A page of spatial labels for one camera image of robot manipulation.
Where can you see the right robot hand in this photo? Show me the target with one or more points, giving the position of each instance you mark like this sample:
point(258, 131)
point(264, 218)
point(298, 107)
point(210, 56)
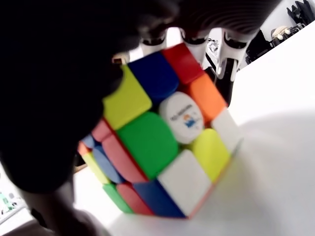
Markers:
point(49, 73)

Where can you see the multicoloured Rubik's cube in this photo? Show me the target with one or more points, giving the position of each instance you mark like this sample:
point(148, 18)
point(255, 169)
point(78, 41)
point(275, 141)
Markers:
point(147, 140)

